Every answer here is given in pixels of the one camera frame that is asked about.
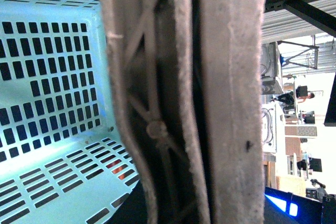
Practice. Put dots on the brown plastic basket handle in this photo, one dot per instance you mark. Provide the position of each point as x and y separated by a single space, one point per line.
186 96

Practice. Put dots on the light blue plastic basket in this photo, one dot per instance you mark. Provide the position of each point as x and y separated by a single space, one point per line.
58 130

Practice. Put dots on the orange round fruit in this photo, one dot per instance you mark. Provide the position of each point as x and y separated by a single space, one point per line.
118 168

